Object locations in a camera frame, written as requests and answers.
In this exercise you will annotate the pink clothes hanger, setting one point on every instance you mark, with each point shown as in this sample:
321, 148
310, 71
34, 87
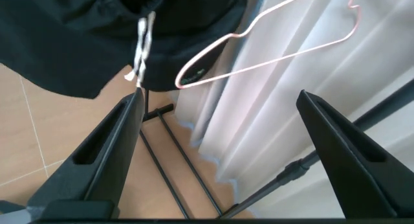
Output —
258, 65

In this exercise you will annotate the black shorts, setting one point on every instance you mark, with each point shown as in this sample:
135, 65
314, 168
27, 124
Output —
64, 39

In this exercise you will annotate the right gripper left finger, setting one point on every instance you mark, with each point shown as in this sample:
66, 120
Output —
64, 191

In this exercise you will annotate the black clothes rack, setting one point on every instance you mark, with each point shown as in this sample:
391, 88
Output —
296, 169

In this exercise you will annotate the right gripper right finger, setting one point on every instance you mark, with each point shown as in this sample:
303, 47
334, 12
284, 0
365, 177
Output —
359, 185

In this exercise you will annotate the beige curtain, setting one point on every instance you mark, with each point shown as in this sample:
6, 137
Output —
291, 120

